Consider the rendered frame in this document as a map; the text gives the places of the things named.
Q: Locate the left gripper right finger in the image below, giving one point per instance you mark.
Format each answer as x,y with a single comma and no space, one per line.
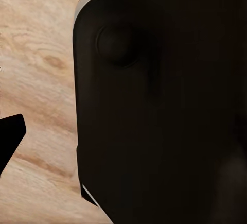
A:
239,130

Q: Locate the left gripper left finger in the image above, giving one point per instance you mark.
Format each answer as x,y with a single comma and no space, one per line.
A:
12,131

